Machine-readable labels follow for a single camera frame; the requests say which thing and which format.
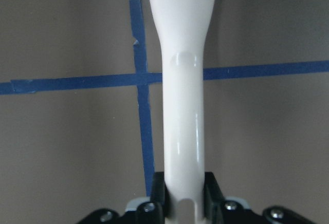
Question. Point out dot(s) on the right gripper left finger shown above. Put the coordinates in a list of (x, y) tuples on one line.
[(156, 209)]

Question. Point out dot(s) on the beige hand brush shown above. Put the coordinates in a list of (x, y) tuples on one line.
[(182, 27)]

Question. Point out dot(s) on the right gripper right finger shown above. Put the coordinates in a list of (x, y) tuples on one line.
[(219, 210)]

